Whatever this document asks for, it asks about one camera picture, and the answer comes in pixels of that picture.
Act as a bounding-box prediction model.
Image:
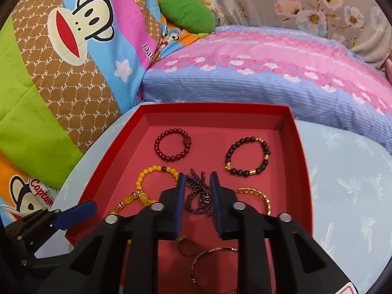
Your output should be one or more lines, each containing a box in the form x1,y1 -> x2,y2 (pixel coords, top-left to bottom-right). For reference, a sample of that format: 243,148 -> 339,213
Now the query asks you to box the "chunky amber bead bracelet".
109,190 -> 160,221

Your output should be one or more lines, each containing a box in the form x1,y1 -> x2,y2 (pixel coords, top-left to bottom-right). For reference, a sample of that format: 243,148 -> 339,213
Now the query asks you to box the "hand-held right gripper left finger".
37,172 -> 186,294

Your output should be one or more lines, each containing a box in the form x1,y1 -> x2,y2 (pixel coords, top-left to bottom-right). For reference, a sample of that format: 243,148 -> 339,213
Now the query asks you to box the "yellow bead bracelet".
135,165 -> 181,197

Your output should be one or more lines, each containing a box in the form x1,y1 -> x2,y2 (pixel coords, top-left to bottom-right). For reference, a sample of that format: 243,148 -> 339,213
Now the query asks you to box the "garnet multi-strand bracelet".
184,168 -> 215,218

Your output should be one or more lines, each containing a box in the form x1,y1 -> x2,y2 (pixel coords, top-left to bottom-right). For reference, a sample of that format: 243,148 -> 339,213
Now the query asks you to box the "cartoon monkey quilt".
0,0 -> 215,221

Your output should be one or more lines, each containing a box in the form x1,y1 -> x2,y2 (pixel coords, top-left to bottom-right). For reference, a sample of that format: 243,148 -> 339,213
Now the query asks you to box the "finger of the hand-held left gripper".
4,200 -> 98,241

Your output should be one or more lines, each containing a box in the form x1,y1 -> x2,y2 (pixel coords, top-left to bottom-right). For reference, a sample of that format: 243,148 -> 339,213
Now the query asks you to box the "red cardboard box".
66,102 -> 313,294

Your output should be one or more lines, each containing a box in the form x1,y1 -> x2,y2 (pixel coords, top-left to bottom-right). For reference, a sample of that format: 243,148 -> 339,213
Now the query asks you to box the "dark red bead bracelet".
154,129 -> 193,163

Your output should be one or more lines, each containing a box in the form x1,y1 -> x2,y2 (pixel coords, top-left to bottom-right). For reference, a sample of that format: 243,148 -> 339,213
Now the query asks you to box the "gold ring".
175,234 -> 198,256

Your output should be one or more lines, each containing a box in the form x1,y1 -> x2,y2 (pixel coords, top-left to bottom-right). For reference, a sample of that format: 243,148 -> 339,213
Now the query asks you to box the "dark bead gold charm bracelet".
224,137 -> 271,178

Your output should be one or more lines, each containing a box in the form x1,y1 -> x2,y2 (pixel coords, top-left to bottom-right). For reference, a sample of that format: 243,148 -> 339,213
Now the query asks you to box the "green cushion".
159,0 -> 216,34

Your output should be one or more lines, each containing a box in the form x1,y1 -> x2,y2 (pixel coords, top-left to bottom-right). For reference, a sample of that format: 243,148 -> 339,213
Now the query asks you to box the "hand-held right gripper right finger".
210,171 -> 360,294

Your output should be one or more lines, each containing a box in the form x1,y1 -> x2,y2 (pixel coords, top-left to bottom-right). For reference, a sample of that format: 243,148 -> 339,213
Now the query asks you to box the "gold chain bracelet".
236,187 -> 272,216

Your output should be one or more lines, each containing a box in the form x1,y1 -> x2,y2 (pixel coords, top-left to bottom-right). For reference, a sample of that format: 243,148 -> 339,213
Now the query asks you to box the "mauve pink cloth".
380,58 -> 392,84

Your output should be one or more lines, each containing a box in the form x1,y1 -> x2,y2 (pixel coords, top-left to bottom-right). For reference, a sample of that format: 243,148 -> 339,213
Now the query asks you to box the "pink and blue striped pillow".
139,24 -> 392,157

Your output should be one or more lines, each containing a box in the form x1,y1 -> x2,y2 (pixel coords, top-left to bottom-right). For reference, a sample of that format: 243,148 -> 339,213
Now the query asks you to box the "thin metal bangle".
190,246 -> 239,294

